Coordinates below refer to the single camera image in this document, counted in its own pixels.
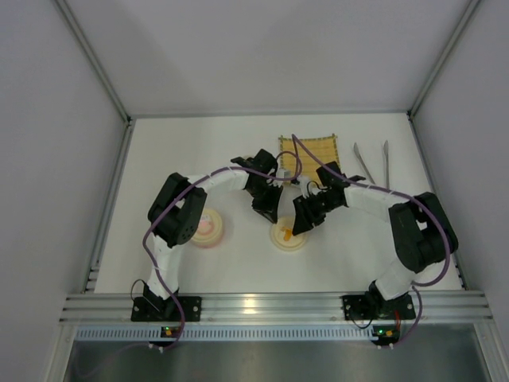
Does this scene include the cream lid with orange handle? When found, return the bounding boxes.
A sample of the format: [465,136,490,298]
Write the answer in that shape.
[270,216,308,252]

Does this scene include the cream lid with pink handle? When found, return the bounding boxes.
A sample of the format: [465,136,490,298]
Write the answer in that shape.
[191,209,223,244]

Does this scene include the pink bowl white inside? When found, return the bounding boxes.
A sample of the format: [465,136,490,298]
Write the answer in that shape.
[194,214,227,251]

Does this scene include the metal tongs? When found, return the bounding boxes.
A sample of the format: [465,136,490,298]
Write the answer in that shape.
[352,140,391,189]

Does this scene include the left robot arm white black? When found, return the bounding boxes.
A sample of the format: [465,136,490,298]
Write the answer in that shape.
[132,150,290,322]

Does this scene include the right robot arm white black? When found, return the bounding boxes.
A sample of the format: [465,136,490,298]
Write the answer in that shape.
[293,162,459,321]

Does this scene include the bamboo mat green edge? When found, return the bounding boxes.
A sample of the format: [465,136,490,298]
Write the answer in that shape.
[278,134,340,179]

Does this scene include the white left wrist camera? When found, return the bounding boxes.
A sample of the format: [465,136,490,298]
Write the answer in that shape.
[272,168,292,187]

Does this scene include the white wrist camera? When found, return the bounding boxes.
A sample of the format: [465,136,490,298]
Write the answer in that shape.
[272,168,292,187]
[297,176,315,198]

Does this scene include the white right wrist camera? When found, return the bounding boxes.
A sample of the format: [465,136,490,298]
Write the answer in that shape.
[297,176,315,198]

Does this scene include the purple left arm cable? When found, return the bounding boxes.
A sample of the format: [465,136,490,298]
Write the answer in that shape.
[142,150,303,351]

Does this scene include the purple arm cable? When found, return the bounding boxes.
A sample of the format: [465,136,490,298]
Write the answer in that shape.
[291,133,454,347]
[142,150,303,351]

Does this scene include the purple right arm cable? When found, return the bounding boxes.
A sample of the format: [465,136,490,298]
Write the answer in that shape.
[291,133,454,347]

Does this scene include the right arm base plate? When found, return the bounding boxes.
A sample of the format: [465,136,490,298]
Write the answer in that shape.
[341,293,417,322]

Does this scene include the aluminium frame rail front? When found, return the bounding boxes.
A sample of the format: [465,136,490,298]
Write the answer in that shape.
[59,290,493,325]

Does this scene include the slotted grey cable duct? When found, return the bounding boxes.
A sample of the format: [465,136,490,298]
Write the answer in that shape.
[73,322,478,342]

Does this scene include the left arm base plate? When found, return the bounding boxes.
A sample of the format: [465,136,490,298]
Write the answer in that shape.
[130,296,202,322]

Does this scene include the left upright frame post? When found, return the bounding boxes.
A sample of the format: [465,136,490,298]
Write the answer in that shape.
[51,0,133,124]

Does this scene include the upright frame post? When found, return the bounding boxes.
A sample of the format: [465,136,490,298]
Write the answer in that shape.
[51,0,133,124]
[406,0,484,122]

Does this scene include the right upright frame post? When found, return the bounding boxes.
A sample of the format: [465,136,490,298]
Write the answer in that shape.
[406,0,484,122]

